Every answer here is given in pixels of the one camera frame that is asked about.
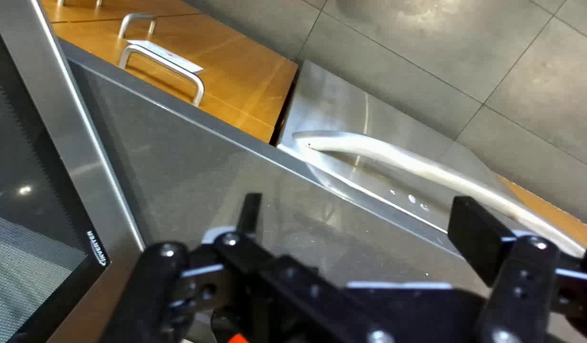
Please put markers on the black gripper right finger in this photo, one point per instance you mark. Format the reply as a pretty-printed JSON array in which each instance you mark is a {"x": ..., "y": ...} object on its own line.
[{"x": 528, "y": 292}]

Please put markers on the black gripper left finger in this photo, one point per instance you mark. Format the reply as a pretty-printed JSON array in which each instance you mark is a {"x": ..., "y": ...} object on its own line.
[{"x": 153, "y": 292}]

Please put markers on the wooden cabinet under sink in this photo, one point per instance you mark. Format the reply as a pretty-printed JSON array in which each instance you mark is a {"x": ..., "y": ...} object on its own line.
[{"x": 561, "y": 219}]

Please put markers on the wooden cabinet drawer front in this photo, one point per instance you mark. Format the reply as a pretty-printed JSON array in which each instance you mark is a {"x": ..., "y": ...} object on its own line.
[{"x": 242, "y": 82}]

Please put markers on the stainless dishwasher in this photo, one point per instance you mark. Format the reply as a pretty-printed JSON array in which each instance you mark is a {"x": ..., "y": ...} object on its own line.
[{"x": 343, "y": 107}]

